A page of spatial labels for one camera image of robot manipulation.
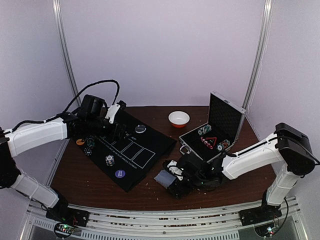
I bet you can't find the clear grey dealer button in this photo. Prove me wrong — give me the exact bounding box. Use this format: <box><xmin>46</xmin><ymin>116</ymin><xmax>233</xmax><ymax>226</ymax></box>
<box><xmin>134</xmin><ymin>124</ymin><xmax>147</xmax><ymax>134</ymax></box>

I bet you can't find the grey playing card deck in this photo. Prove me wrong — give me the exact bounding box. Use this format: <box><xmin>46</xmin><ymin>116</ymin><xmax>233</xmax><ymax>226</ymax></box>
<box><xmin>154</xmin><ymin>170</ymin><xmax>176</xmax><ymax>189</ymax></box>

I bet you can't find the poker chip stack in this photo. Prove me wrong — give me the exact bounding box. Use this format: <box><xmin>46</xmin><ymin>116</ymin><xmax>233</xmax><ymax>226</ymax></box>
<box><xmin>105</xmin><ymin>154</ymin><xmax>115</xmax><ymax>167</ymax></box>
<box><xmin>85</xmin><ymin>135</ymin><xmax>96</xmax><ymax>149</ymax></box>

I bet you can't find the poker chip row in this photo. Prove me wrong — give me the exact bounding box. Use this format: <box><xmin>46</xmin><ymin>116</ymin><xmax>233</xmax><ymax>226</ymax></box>
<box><xmin>197</xmin><ymin>124</ymin><xmax>212</xmax><ymax>136</ymax></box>
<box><xmin>216</xmin><ymin>139</ymin><xmax>230</xmax><ymax>152</ymax></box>

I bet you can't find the orange big blind button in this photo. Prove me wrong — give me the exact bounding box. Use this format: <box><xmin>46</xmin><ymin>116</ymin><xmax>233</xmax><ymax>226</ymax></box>
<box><xmin>75</xmin><ymin>138</ymin><xmax>85</xmax><ymax>146</ymax></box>

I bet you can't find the purple small blind button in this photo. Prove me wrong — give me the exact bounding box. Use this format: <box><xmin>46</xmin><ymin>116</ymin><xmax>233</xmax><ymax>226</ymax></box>
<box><xmin>114</xmin><ymin>169</ymin><xmax>126</xmax><ymax>179</ymax></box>

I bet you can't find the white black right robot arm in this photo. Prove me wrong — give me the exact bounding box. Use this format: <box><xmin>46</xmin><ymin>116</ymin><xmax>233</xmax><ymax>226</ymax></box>
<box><xmin>163</xmin><ymin>122</ymin><xmax>320</xmax><ymax>221</ymax></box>

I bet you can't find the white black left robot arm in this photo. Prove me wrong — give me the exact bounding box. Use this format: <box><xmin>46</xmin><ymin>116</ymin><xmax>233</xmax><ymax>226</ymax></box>
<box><xmin>0</xmin><ymin>94</ymin><xmax>127</xmax><ymax>222</ymax></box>

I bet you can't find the black poker table mat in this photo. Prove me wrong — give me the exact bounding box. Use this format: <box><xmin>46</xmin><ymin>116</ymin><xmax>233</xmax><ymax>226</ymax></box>
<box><xmin>77</xmin><ymin>111</ymin><xmax>177</xmax><ymax>192</ymax></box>

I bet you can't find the red black triangle card box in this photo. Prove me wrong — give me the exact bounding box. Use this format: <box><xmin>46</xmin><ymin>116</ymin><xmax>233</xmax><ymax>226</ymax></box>
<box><xmin>200</xmin><ymin>136</ymin><xmax>217</xmax><ymax>150</ymax></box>

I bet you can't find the white orange bowl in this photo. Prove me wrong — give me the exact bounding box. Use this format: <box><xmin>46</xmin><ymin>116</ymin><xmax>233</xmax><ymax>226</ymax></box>
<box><xmin>168</xmin><ymin>111</ymin><xmax>190</xmax><ymax>128</ymax></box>

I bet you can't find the aluminium poker chip case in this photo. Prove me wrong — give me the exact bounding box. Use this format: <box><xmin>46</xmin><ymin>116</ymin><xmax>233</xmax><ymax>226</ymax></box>
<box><xmin>179</xmin><ymin>91</ymin><xmax>246</xmax><ymax>162</ymax></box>

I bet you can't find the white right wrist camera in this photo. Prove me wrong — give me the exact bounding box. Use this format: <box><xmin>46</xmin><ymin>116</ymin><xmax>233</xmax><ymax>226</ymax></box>
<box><xmin>163</xmin><ymin>160</ymin><xmax>184</xmax><ymax>181</ymax></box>

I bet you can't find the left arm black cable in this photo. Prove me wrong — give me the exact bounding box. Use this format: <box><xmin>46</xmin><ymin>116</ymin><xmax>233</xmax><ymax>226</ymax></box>
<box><xmin>11</xmin><ymin>79</ymin><xmax>121</xmax><ymax>131</ymax></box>

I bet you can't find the aluminium front rail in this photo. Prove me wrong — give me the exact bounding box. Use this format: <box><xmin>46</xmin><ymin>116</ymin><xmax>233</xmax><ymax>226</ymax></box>
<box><xmin>26</xmin><ymin>197</ymin><xmax>301</xmax><ymax>240</ymax></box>

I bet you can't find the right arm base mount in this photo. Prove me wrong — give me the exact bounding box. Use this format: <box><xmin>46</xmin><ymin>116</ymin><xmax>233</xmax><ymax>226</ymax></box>
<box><xmin>239</xmin><ymin>206</ymin><xmax>282</xmax><ymax>226</ymax></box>

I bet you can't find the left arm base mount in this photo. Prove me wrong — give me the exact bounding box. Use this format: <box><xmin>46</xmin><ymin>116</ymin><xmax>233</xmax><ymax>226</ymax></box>
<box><xmin>45</xmin><ymin>207</ymin><xmax>90</xmax><ymax>227</ymax></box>

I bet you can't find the left aluminium frame post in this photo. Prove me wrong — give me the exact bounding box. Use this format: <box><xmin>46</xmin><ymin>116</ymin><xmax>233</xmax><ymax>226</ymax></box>
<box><xmin>52</xmin><ymin>0</ymin><xmax>78</xmax><ymax>96</ymax></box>

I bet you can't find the aluminium frame post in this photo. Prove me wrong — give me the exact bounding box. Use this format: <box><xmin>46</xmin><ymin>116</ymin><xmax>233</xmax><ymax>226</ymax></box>
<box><xmin>52</xmin><ymin>0</ymin><xmax>78</xmax><ymax>96</ymax></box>
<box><xmin>242</xmin><ymin>0</ymin><xmax>273</xmax><ymax>112</ymax></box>

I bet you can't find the right aluminium frame post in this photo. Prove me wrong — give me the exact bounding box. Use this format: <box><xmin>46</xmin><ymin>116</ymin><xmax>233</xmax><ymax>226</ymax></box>
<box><xmin>242</xmin><ymin>0</ymin><xmax>273</xmax><ymax>112</ymax></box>

